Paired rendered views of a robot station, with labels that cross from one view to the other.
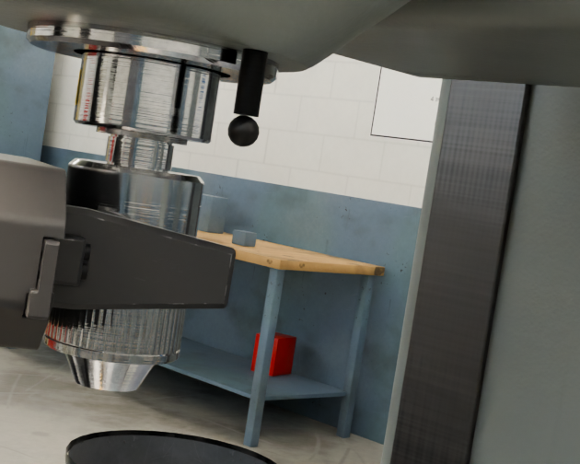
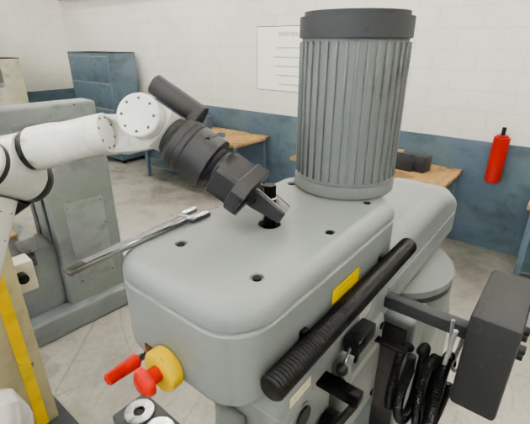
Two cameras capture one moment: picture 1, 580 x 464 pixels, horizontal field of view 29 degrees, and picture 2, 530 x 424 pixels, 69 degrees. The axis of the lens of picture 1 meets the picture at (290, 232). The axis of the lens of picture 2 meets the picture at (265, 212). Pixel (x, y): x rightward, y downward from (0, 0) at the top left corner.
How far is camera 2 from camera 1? 0.91 m
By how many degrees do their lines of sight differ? 21
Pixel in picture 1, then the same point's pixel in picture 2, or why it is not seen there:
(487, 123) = not seen: hidden behind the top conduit
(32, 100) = (132, 82)
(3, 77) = (119, 76)
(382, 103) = (259, 76)
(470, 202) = not seen: hidden behind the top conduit
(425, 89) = (273, 71)
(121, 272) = not seen: outside the picture
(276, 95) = (220, 75)
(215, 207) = (208, 120)
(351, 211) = (254, 116)
